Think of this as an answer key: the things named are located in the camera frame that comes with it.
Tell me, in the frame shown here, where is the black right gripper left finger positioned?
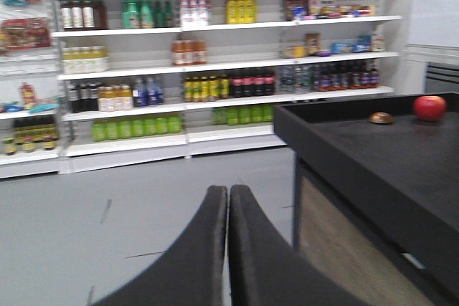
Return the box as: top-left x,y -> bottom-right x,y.
96,186 -> 228,305

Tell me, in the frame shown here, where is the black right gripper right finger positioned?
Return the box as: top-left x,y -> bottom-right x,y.
229,185 -> 364,305

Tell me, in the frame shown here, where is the black wooden produce display stand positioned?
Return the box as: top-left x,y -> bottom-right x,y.
274,92 -> 458,305

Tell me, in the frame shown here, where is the brown bread roll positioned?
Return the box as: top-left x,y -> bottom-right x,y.
369,112 -> 394,124

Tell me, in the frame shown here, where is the white store shelving unit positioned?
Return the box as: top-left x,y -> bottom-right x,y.
1,0 -> 407,178

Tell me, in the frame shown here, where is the bright red apple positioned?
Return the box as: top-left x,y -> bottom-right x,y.
413,95 -> 447,121

